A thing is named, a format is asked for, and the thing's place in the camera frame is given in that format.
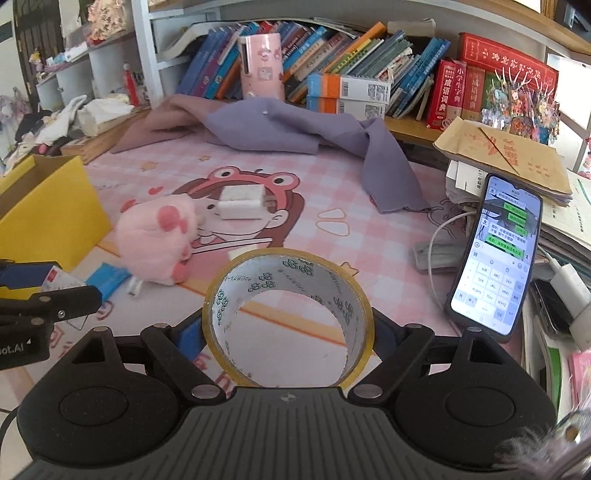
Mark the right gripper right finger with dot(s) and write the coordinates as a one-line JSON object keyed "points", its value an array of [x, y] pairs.
{"points": [[402, 351]]}

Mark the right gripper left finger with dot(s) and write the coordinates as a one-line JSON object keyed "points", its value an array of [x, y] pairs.
{"points": [[167, 364]]}

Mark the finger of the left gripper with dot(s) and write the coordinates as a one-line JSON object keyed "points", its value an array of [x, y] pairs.
{"points": [[15, 311], [24, 275]]}

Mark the clear tape roll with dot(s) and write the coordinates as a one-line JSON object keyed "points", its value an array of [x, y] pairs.
{"points": [[282, 317]]}

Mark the white charger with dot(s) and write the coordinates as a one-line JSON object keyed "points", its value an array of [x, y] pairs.
{"points": [[244, 202]]}

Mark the white red small box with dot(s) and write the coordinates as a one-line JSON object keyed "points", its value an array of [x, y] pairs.
{"points": [[60, 281]]}

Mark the yellow cardboard box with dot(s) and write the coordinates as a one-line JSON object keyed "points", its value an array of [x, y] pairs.
{"points": [[50, 212]]}

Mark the pink plush toy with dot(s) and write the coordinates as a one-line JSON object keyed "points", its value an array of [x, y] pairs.
{"points": [[154, 238]]}

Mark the smartphone with lit screen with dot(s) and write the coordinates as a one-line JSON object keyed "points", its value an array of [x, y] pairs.
{"points": [[490, 287]]}

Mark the rubber band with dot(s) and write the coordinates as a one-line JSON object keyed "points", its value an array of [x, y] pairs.
{"points": [[333, 221]]}

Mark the wooden chess box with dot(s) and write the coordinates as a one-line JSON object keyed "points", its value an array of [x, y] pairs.
{"points": [[89, 148]]}

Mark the white tissue pack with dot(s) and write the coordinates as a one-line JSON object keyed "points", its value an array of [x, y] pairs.
{"points": [[102, 114]]}

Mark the purple pink cloth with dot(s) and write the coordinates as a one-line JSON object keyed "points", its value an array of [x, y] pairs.
{"points": [[269, 125]]}

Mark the brown paper envelope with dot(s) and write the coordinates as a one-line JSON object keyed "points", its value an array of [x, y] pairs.
{"points": [[507, 155]]}

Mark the orange blue white box lower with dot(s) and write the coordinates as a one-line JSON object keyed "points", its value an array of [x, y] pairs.
{"points": [[361, 110]]}

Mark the orange blue white box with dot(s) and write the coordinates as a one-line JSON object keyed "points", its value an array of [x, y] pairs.
{"points": [[335, 86], [361, 110]]}

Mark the red dictionary book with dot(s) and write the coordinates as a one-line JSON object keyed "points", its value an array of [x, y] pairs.
{"points": [[448, 95]]}

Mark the orange blue white box upper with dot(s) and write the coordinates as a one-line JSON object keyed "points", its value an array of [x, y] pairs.
{"points": [[335, 86]]}

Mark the pink cartoon cylinder holder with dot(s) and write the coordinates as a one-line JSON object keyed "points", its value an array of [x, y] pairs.
{"points": [[261, 73]]}

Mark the white bookshelf frame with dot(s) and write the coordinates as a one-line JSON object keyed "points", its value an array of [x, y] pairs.
{"points": [[161, 31]]}

